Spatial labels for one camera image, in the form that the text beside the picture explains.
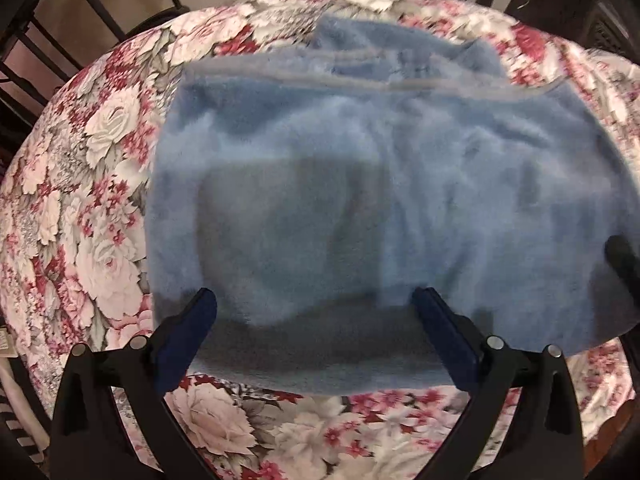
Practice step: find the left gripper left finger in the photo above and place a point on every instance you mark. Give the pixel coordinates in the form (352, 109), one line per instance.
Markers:
(88, 438)

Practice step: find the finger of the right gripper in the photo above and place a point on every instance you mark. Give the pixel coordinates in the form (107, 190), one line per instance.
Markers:
(621, 257)

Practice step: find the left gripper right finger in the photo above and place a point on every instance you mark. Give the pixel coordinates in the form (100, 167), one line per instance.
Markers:
(544, 439)

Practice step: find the blue fleece zip jacket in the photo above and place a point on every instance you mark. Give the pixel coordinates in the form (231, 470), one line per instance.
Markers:
(314, 189)

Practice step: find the striped folded clothes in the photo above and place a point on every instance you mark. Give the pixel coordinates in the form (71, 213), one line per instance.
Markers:
(15, 408)

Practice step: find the floral pink bed cover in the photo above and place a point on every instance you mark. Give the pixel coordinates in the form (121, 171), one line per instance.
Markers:
(73, 266)

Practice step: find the dark carved wooden cabinet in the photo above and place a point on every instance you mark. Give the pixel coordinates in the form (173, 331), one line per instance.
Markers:
(608, 25)

